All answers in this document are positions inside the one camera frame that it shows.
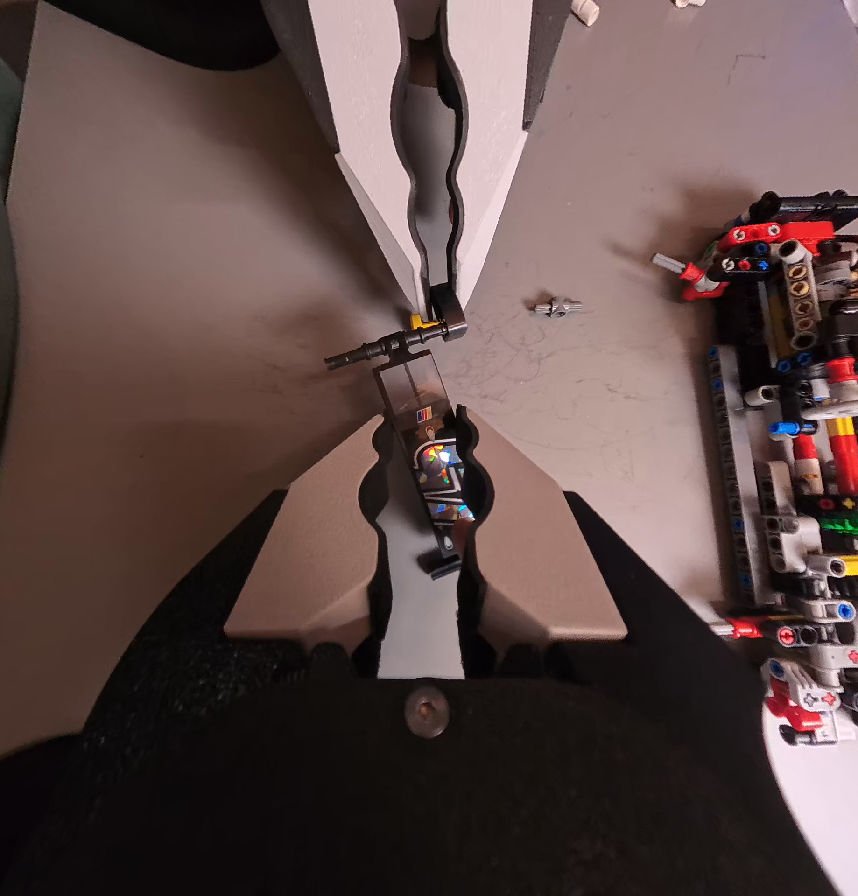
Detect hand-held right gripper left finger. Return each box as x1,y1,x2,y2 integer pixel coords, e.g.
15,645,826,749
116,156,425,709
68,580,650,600
224,414,395,655

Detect person's left hand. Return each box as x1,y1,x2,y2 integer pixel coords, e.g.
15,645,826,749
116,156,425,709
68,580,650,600
410,38,445,86

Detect black holographic curved lego panel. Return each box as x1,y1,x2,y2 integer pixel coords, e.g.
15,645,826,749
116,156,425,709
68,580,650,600
324,318,480,582

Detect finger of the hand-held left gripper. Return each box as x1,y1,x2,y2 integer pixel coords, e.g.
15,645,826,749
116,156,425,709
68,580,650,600
305,0,431,316
437,0,536,298

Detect small black lego liftarm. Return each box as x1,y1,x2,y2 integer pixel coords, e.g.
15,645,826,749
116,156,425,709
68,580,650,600
429,282,468,342

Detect lego car chassis assembly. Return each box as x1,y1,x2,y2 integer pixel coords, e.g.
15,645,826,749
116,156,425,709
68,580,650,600
652,190,858,746

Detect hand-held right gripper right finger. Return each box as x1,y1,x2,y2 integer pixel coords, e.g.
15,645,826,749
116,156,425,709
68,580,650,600
456,406,627,655

